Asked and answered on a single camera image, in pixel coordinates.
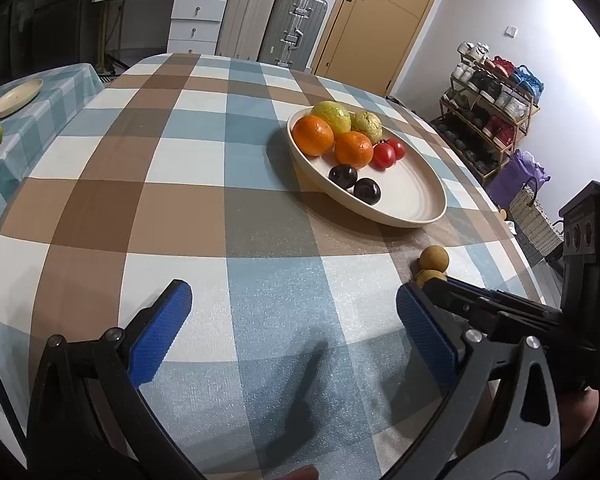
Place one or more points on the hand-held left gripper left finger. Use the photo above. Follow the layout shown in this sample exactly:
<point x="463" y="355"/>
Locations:
<point x="162" y="330"/>

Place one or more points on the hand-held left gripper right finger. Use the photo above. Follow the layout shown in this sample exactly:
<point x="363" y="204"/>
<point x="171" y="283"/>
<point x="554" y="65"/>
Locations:
<point x="425" y="330"/>

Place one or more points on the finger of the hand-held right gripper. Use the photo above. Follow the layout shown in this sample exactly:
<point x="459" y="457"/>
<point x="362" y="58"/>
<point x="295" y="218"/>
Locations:
<point x="525" y="327"/>
<point x="480" y="297"/>

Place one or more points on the brown longan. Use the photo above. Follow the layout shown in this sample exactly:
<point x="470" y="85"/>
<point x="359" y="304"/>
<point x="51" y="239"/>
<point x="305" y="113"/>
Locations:
<point x="430" y="276"/>
<point x="434" y="258"/>

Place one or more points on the cream oval plate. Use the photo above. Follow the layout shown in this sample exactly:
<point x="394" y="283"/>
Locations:
<point x="410" y="195"/>

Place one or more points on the dark purple plum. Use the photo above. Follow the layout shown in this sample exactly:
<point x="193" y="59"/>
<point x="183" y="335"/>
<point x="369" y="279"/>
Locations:
<point x="367" y="191"/>
<point x="343" y="176"/>

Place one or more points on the red cherry tomato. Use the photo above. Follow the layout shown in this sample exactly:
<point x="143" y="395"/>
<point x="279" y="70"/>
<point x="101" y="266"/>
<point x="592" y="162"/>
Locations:
<point x="398" y="147"/>
<point x="383" y="156"/>

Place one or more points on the orange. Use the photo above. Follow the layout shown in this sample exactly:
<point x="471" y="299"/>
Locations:
<point x="314" y="135"/>
<point x="354" y="149"/>

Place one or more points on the person's right hand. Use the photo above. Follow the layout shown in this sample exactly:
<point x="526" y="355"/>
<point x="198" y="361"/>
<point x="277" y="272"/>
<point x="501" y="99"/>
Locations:
<point x="580" y="415"/>

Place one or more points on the person's left hand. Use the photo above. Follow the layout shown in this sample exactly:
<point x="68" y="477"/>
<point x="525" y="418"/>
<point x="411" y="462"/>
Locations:
<point x="300" y="474"/>

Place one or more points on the woven basket bag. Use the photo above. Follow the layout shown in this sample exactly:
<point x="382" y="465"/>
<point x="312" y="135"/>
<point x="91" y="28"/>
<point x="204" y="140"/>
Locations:
<point x="535" y="222"/>

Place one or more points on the purple bag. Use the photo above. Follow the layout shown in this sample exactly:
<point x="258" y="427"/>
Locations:
<point x="517" y="180"/>

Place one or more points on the brown blue checked tablecloth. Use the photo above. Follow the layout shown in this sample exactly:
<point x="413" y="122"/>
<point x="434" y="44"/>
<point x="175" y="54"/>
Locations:
<point x="180" y="200"/>

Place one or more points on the wooden shoe rack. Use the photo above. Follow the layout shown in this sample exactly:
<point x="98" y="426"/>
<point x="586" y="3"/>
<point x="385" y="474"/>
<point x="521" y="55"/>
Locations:
<point x="485" y="120"/>

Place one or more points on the bumpy pale yellow citrus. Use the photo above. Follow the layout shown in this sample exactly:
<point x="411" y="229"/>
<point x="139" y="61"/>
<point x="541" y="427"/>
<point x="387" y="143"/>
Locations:
<point x="367" y="122"/>

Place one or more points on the smooth green-yellow citrus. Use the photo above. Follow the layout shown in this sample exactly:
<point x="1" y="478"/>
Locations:
<point x="332" y="113"/>

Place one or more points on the small beige plate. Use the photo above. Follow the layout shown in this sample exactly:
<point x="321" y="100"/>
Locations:
<point x="17" y="97"/>

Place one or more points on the wooden door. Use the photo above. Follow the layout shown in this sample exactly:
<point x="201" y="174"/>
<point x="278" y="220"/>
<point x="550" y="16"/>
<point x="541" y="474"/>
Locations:
<point x="380" y="25"/>

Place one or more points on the white desk with drawers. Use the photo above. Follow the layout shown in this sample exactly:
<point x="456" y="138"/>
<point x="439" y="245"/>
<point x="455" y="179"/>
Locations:
<point x="195" y="10"/>

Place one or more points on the dark grey fridge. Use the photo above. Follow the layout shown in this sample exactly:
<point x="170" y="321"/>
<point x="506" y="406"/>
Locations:
<point x="50" y="25"/>

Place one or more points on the beige suitcase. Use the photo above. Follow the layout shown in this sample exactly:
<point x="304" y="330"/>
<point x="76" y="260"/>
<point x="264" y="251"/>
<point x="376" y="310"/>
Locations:
<point x="245" y="15"/>

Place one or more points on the silver suitcase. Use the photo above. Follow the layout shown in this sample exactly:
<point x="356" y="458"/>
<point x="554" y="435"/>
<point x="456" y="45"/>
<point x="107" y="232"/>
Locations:
<point x="292" y="27"/>

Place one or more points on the white light switch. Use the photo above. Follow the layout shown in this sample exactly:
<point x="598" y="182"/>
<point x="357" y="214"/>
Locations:
<point x="511" y="31"/>

